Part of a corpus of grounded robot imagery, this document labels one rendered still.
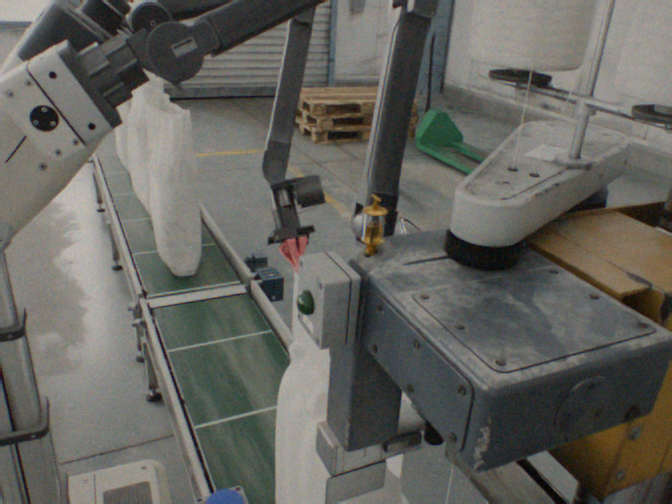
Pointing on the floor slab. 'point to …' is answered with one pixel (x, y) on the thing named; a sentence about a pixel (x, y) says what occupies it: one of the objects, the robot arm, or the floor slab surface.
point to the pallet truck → (444, 134)
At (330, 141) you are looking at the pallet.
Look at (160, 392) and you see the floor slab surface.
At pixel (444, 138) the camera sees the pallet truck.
